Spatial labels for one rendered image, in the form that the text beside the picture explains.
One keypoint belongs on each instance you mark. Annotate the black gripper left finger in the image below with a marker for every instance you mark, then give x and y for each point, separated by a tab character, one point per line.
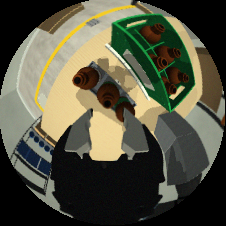
73	143

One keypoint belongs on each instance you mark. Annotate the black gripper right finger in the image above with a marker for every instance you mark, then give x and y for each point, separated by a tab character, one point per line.
140	144

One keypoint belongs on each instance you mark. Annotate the green plastic crate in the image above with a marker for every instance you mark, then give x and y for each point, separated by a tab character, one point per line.
136	56

